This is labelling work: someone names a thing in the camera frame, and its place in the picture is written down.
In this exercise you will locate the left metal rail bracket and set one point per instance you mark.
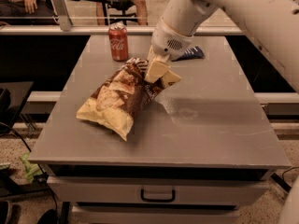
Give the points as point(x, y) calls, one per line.
point(62, 14)

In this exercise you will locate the brown chip bag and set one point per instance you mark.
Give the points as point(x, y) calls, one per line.
point(119, 100)

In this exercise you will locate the lower grey drawer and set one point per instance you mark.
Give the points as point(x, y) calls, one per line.
point(142, 215)

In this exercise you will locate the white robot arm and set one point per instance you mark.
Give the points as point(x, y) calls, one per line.
point(272, 26)

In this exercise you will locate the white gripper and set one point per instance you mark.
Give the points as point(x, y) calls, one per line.
point(168, 41)

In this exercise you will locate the green crumpled object on floor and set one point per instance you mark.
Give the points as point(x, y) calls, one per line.
point(31, 170)

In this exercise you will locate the grey drawer with black handle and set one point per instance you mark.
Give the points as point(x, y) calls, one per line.
point(160, 191)

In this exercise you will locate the red cola can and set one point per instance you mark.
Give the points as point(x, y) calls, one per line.
point(117, 34)

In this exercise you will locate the dark blue snack bar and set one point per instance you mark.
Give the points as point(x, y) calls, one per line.
point(192, 53)

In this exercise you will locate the seated person in background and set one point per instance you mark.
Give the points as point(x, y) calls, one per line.
point(26, 12)

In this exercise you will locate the black shoe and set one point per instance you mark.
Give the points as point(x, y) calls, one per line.
point(5, 212)

